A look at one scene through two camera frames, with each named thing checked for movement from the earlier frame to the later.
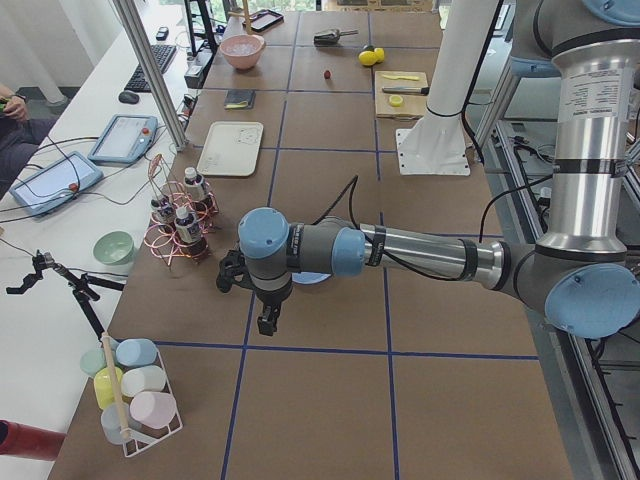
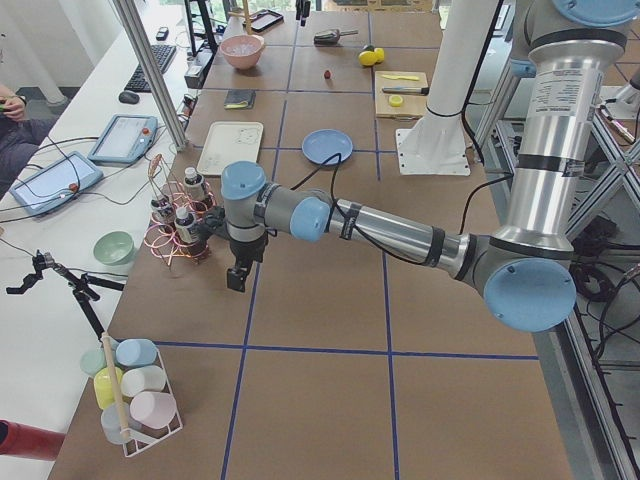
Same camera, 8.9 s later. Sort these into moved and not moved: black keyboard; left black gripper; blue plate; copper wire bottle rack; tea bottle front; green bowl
Moved: left black gripper; blue plate
Not moved: tea bottle front; black keyboard; green bowl; copper wire bottle rack
